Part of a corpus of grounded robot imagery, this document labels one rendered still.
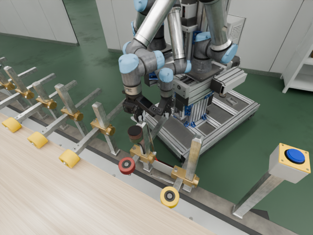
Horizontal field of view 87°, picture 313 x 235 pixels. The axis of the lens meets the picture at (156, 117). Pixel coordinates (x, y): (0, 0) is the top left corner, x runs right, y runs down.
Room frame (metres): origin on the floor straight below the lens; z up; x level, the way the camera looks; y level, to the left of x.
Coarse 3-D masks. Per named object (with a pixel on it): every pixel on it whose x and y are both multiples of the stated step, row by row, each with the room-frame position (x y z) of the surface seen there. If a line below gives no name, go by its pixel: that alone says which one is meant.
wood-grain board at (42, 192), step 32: (0, 128) 0.71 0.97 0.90; (0, 160) 0.48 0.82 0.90; (32, 160) 0.47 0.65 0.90; (0, 192) 0.31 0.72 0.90; (32, 192) 0.31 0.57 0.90; (64, 192) 0.30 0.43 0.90; (96, 192) 0.29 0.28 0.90; (128, 192) 0.28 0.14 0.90; (0, 224) 0.19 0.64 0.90; (32, 224) 0.18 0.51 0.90; (64, 224) 0.17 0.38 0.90; (96, 224) 0.17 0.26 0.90; (128, 224) 0.16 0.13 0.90; (160, 224) 0.15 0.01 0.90; (192, 224) 0.15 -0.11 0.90
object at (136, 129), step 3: (132, 126) 0.47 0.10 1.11; (135, 126) 0.47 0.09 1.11; (138, 126) 0.47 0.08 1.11; (129, 129) 0.45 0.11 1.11; (132, 129) 0.45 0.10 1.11; (135, 129) 0.45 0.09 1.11; (138, 129) 0.45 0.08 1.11; (141, 129) 0.45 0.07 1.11; (129, 132) 0.44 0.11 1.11; (132, 132) 0.44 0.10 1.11; (135, 132) 0.43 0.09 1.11; (138, 132) 0.43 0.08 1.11; (132, 135) 0.42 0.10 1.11; (135, 135) 0.42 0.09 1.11; (138, 144) 0.45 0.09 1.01; (144, 153) 0.47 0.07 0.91
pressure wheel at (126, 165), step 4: (120, 160) 0.43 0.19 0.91; (124, 160) 0.43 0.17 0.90; (128, 160) 0.43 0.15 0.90; (132, 160) 0.43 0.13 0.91; (120, 164) 0.41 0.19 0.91; (124, 164) 0.41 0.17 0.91; (128, 164) 0.41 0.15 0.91; (132, 164) 0.41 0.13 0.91; (120, 168) 0.39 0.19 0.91; (124, 168) 0.39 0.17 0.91; (128, 168) 0.39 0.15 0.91; (132, 168) 0.39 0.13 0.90; (124, 172) 0.37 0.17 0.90; (128, 172) 0.37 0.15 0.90; (132, 172) 0.38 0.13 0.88
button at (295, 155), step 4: (288, 152) 0.23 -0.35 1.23; (292, 152) 0.23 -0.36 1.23; (296, 152) 0.23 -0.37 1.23; (300, 152) 0.23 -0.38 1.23; (288, 156) 0.22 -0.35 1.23; (292, 156) 0.22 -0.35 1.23; (296, 156) 0.22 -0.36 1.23; (300, 156) 0.22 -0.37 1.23; (304, 156) 0.22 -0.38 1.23; (296, 160) 0.21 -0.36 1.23; (300, 160) 0.21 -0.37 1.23
